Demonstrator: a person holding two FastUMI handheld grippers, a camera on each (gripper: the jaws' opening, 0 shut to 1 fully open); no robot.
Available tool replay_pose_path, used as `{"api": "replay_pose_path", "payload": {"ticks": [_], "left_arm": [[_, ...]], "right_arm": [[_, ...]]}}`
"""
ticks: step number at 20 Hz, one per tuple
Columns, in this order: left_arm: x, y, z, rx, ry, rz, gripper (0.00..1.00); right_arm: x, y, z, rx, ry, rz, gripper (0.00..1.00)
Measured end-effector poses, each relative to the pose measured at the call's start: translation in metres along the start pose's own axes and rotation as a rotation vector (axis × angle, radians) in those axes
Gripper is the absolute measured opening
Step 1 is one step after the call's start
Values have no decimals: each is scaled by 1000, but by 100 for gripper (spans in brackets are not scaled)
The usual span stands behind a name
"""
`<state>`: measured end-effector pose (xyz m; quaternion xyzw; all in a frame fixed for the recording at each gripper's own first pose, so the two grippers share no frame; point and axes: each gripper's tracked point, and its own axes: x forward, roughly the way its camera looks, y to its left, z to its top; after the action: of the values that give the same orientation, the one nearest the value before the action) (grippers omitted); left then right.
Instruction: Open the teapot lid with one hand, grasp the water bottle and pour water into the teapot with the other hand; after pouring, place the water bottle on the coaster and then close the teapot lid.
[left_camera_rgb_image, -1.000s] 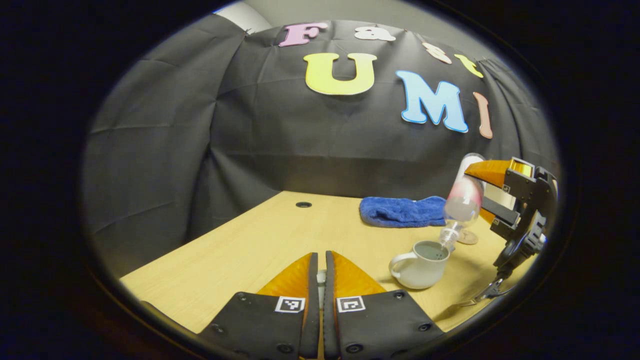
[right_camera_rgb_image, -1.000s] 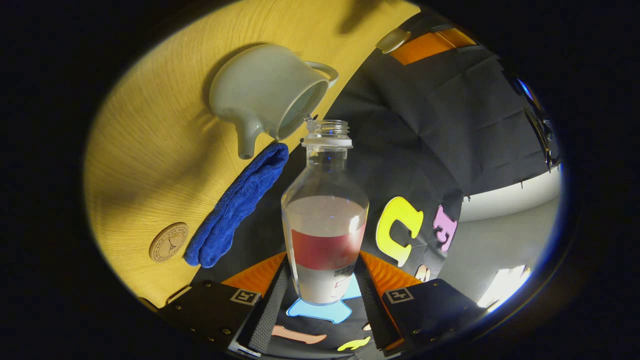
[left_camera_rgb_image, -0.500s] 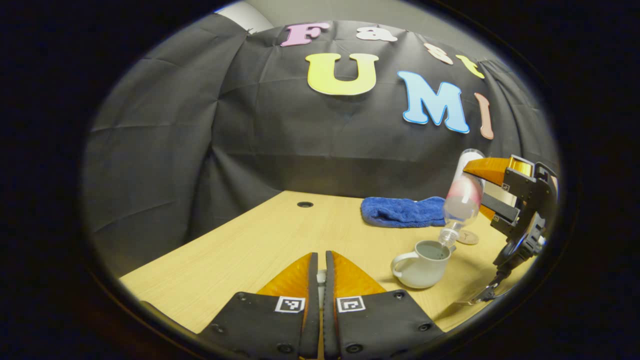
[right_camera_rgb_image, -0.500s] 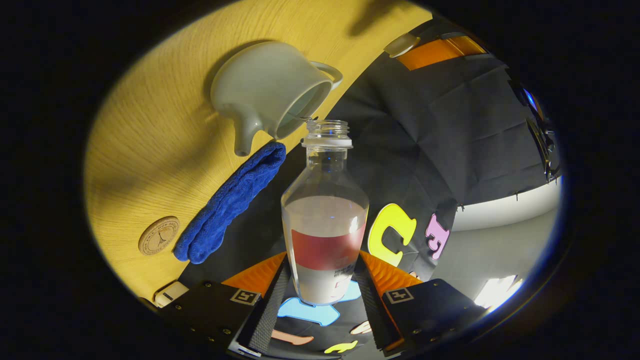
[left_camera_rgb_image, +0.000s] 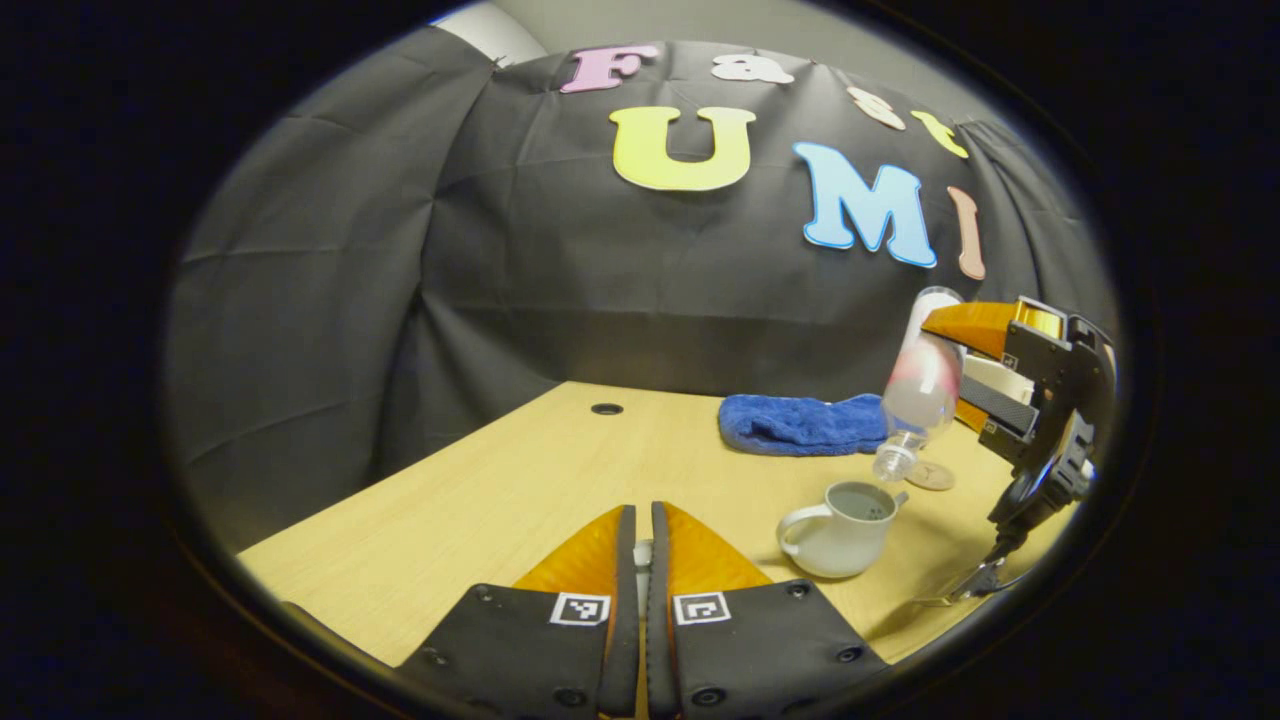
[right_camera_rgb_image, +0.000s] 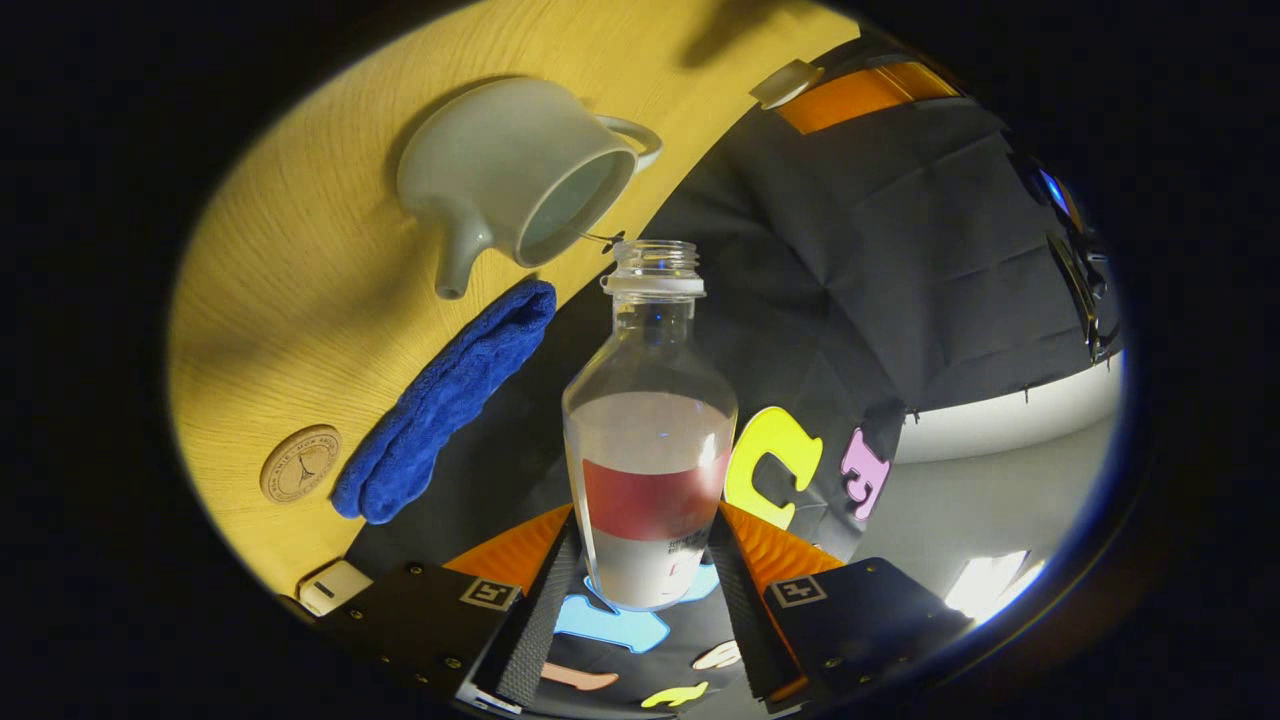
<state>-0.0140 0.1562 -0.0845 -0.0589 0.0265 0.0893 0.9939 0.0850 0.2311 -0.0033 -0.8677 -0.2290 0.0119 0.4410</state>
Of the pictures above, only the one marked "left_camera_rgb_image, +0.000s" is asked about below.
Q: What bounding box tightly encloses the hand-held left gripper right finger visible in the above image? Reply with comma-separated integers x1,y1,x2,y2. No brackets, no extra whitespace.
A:
646,501,889,720

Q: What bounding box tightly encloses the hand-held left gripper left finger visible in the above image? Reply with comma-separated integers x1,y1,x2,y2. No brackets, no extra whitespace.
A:
400,505,639,720

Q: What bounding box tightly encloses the clear plastic water bottle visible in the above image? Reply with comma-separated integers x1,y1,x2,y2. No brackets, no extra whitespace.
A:
873,287,966,484

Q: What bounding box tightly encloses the white ceramic teacup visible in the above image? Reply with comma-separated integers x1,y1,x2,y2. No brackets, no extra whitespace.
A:
777,481,909,579

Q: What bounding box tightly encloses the white toaster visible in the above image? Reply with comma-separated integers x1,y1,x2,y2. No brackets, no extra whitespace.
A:
962,355,1036,406

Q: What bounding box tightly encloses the blue towel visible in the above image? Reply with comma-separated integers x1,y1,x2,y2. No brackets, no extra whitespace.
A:
718,393,891,457

